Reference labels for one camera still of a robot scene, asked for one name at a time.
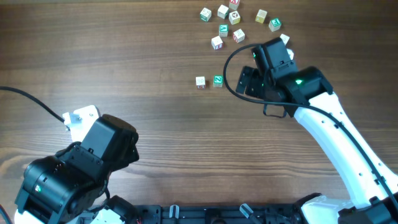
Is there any yellow letter block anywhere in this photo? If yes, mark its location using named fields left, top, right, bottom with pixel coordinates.
left=255, top=9, right=267, bottom=24

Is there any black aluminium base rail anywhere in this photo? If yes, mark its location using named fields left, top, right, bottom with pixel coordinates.
left=133, top=203, right=306, bottom=224

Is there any snail picture wooden block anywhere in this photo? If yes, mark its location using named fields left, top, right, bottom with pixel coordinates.
left=233, top=29, right=246, bottom=43

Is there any green V top block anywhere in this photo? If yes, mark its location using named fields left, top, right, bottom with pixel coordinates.
left=219, top=24, right=229, bottom=37

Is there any blue P wooden block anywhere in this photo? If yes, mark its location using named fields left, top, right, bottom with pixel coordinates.
left=280, top=34, right=290, bottom=45

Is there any black right camera cable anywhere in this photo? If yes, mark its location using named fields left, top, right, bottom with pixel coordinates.
left=222, top=42, right=398, bottom=215

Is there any green N side block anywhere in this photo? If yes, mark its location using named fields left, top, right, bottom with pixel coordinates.
left=217, top=4, right=229, bottom=19

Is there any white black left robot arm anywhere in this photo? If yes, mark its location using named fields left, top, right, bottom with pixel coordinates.
left=15, top=114, right=139, bottom=223

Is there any green letter block far left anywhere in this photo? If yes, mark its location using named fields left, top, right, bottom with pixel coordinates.
left=200, top=7, right=212, bottom=22

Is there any green E top block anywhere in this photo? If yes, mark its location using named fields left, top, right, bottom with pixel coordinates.
left=269, top=18, right=282, bottom=32

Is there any yellow rim picture block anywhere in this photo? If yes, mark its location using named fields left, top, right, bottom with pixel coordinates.
left=229, top=11, right=241, bottom=25

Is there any red I wooden block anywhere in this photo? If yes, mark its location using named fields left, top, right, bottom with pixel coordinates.
left=211, top=36, right=223, bottom=50

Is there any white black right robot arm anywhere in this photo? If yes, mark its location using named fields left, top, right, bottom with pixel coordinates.
left=233, top=38, right=397, bottom=223

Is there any red X top block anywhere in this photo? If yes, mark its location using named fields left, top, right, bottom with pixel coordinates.
left=229, top=0, right=240, bottom=11

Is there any green Z top block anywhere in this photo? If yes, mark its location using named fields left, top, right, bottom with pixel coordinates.
left=213, top=75, right=224, bottom=88

